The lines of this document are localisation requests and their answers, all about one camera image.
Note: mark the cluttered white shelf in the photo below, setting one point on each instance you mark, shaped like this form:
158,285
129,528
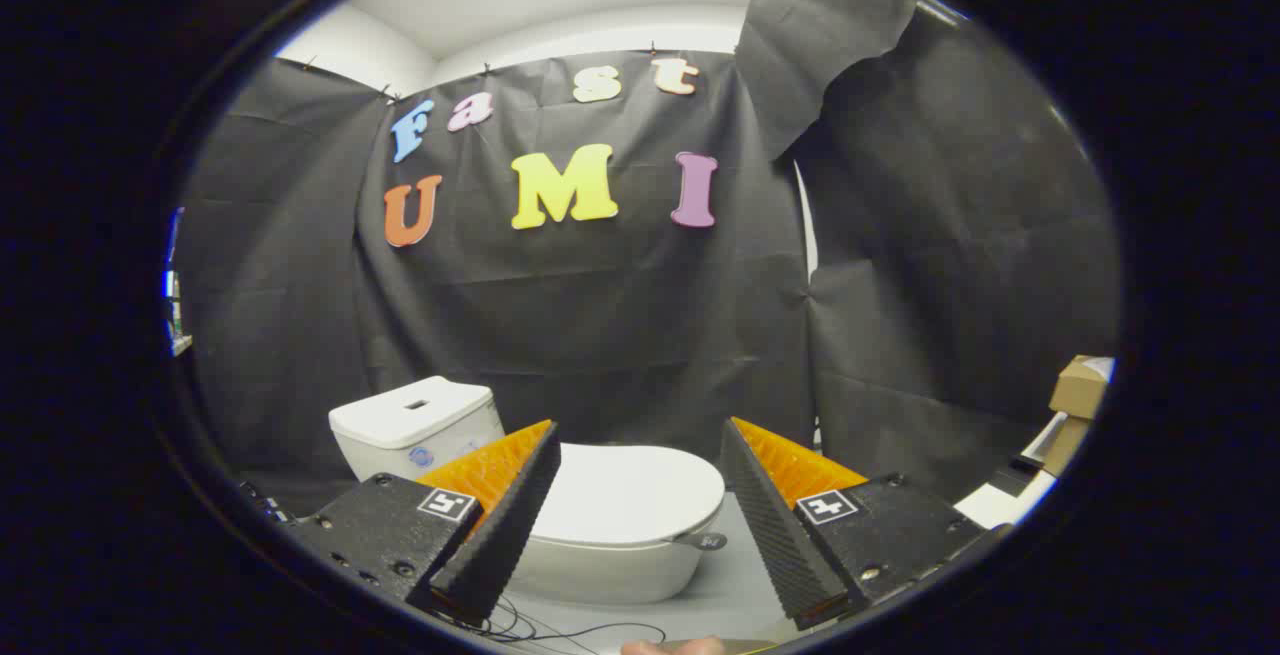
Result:
176,315

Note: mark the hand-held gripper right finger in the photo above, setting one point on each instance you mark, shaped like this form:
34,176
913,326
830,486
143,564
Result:
775,535

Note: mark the black backdrop cloth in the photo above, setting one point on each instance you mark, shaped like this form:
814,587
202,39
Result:
600,315

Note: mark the white toilet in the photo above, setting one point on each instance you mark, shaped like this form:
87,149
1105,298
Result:
410,415

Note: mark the white toilet lid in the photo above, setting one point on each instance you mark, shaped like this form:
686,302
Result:
630,490

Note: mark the brown cardboard box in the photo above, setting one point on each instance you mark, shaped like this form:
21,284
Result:
1080,390
1065,445

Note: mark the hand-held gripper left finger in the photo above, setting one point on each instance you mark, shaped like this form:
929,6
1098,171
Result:
510,525

